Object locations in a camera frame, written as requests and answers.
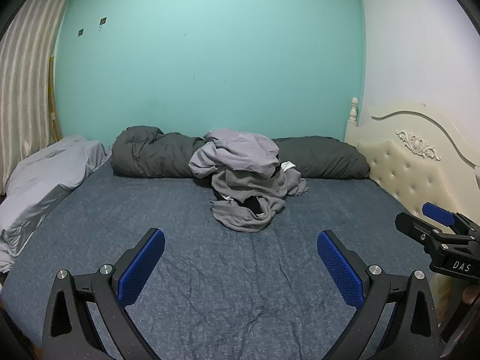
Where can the light grey jacket black cuffs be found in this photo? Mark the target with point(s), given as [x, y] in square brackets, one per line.
[236, 150]

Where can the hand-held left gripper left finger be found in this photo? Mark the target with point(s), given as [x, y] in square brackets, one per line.
[144, 266]

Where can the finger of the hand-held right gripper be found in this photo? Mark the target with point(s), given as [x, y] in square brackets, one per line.
[437, 212]
[408, 223]

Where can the blue bed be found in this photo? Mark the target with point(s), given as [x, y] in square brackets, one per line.
[225, 288]

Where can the person's right hand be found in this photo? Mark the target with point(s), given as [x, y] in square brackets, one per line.
[472, 295]

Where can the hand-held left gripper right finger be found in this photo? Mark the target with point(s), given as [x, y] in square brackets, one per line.
[339, 270]

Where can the white cloth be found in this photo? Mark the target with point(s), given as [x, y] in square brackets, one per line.
[287, 165]

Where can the striped curtain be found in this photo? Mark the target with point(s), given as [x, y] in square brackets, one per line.
[26, 82]

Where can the pile of grey clothes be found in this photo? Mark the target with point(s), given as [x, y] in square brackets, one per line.
[243, 187]

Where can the wooden stick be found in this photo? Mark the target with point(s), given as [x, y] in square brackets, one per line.
[53, 97]

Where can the dark grey rolled duvet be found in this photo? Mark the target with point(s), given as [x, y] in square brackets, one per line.
[150, 153]

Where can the cream tufted headboard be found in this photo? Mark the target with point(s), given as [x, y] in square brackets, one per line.
[405, 165]

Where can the light grey satin blanket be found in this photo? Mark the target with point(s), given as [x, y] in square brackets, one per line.
[45, 180]

